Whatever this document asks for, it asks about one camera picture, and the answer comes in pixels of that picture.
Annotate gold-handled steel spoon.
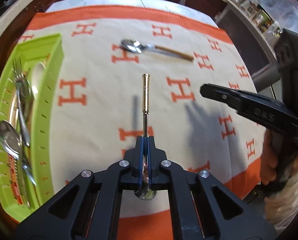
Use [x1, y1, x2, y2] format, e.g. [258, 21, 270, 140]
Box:
[135, 73, 156, 200]

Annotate wood-handled small steel spoon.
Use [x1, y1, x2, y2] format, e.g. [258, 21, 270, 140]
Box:
[120, 39, 194, 61]

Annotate beige sleeve forearm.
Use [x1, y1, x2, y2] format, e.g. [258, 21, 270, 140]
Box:
[264, 172, 298, 235]

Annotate person's right hand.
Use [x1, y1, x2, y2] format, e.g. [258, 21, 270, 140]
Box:
[259, 129, 298, 186]

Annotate dark oven appliance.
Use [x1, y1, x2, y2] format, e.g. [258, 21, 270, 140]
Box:
[216, 3, 280, 92]

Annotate steel chopstick left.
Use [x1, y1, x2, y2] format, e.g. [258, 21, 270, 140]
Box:
[19, 159, 31, 209]

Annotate pale chopstick red pattern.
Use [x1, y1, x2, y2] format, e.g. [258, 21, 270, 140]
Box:
[8, 155, 23, 205]

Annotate large steel spoon left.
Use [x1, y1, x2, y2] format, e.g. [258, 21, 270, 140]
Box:
[0, 120, 36, 186]

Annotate orange beige H-pattern cloth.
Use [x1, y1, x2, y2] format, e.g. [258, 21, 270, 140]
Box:
[23, 5, 264, 239]

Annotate green plastic utensil tray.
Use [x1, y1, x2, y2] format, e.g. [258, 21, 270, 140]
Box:
[0, 34, 64, 223]

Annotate steel ladle spoon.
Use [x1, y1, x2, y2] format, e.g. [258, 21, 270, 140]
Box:
[14, 77, 33, 121]

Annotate white ceramic soup spoon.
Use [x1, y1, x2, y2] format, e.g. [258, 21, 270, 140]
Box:
[30, 61, 45, 99]

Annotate steel fork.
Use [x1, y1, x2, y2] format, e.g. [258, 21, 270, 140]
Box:
[12, 57, 31, 147]

